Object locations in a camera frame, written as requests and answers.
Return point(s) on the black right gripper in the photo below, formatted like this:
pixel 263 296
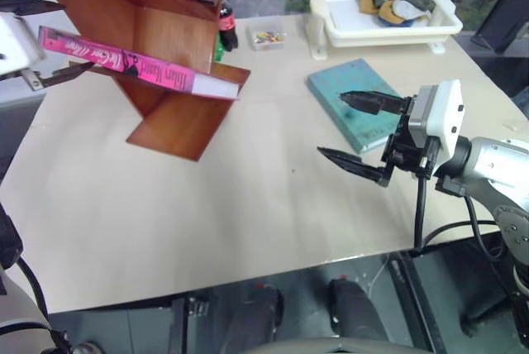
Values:
pixel 407 151

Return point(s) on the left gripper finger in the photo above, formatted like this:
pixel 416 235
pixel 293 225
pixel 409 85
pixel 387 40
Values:
pixel 29 6
pixel 62 73

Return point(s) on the pink paperback book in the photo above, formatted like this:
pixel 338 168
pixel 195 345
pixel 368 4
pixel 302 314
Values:
pixel 124 62

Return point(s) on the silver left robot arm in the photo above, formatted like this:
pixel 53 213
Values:
pixel 16 312

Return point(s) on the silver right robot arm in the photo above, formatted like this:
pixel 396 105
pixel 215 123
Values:
pixel 492 168

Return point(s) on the teal hardcover book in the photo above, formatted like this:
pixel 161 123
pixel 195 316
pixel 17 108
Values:
pixel 351 85

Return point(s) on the reddish brown wooden bookshelf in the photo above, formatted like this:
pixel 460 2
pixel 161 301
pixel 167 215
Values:
pixel 165 31

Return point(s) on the white plastic basket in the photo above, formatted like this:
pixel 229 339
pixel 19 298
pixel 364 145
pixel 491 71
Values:
pixel 351 27

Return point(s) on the yellow and blue glove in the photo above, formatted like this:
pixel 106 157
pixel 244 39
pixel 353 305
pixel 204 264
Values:
pixel 388 12

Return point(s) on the clear box of colourful pins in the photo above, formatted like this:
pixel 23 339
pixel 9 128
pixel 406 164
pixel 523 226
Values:
pixel 266 35

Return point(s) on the dark green cloth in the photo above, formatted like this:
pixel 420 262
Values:
pixel 417 1

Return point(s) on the green plastic bottle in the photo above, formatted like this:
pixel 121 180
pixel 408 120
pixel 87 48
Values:
pixel 219 50

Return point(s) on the cola bottle with red label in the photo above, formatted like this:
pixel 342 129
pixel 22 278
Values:
pixel 227 23

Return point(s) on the dark rounded robot foot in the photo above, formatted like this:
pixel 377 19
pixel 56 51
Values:
pixel 355 308
pixel 260 312

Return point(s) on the grey robot torso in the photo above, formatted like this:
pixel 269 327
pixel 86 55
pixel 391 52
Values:
pixel 339 346

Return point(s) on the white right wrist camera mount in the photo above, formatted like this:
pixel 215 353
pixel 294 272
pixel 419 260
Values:
pixel 438 114

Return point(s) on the black table frame beam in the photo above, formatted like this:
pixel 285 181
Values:
pixel 417 304

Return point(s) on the black panel frame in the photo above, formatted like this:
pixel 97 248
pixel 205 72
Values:
pixel 502 15

